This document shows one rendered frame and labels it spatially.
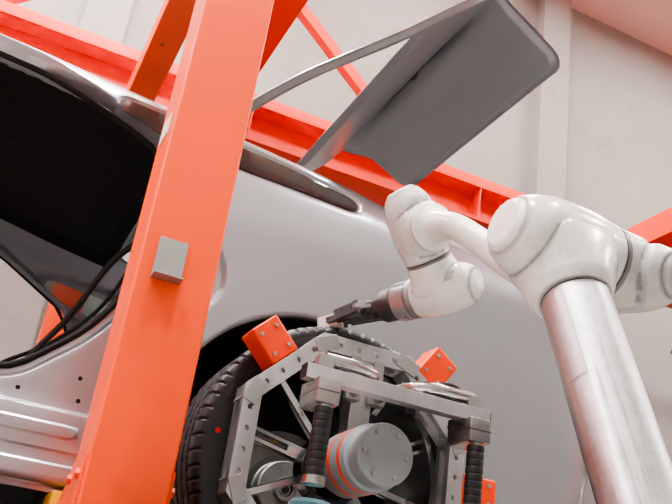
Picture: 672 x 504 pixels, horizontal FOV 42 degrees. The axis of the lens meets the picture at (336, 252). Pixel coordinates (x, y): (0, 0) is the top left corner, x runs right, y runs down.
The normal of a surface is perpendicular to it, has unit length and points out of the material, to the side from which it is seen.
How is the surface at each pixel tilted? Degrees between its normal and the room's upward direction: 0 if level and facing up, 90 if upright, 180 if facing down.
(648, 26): 180
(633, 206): 90
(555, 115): 90
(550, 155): 90
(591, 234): 74
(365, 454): 90
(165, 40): 180
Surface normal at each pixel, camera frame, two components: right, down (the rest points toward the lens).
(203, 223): 0.41, -0.33
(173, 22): -0.14, 0.90
